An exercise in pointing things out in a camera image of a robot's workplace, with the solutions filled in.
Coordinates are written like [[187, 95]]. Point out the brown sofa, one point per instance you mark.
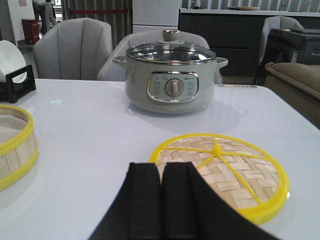
[[297, 84]]

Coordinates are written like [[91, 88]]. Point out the glass pot lid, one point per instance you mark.
[[174, 48]]

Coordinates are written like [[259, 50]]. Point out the bamboo steamer tray centre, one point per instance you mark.
[[19, 149]]

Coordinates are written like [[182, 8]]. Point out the grey electric cooking pot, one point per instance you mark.
[[170, 89]]

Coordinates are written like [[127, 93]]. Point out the woven bamboo steamer lid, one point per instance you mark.
[[245, 176]]

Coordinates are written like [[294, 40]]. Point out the red bin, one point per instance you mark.
[[30, 30]]

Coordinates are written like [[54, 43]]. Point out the person in background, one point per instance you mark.
[[45, 9]]

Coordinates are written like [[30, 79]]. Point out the grey armchair middle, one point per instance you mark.
[[115, 73]]

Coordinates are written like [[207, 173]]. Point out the grey armchair left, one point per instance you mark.
[[74, 49]]

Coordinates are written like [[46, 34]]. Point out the grey armchair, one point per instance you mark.
[[115, 73], [74, 49], [275, 22]]

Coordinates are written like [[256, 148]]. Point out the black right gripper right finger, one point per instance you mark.
[[193, 211]]

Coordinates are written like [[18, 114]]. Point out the black bowl rack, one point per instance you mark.
[[11, 92]]

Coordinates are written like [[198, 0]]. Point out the black box on sofa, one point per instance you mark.
[[294, 45]]

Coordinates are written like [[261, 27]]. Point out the white bowl rightmost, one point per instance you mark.
[[11, 59]]

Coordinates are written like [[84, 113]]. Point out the dark counter cabinet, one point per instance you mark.
[[236, 34]]

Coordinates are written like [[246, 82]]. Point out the grey armchair far right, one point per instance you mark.
[[275, 22]]

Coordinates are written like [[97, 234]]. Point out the white refrigerator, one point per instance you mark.
[[154, 15]]

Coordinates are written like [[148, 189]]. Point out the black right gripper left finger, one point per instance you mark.
[[135, 213]]

